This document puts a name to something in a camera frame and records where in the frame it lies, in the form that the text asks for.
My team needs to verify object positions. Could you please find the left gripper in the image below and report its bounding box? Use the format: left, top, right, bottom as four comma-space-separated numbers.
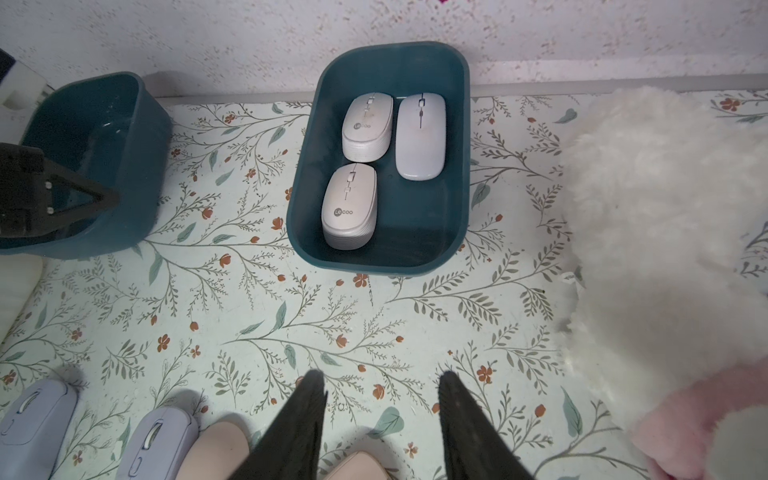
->
1, 143, 119, 237

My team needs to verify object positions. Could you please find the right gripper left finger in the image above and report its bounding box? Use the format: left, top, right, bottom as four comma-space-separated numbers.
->
230, 370, 327, 480

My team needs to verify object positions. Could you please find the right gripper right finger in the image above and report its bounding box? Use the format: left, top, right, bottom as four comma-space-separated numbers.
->
438, 371, 534, 480

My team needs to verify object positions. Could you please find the white mouse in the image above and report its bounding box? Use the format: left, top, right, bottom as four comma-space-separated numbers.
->
395, 93, 447, 181
321, 163, 378, 251
342, 92, 394, 163

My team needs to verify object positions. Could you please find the teal storage box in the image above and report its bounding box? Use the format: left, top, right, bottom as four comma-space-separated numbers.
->
286, 41, 471, 277
1, 72, 172, 260

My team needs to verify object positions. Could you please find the purple mouse centre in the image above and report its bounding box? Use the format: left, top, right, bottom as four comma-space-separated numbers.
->
116, 406, 199, 480

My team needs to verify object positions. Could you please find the purple mouse upright left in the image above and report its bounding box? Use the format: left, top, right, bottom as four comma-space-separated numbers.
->
1, 379, 78, 479

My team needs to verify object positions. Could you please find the white plush toy pink dress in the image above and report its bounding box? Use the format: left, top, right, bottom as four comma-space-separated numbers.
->
563, 87, 767, 479

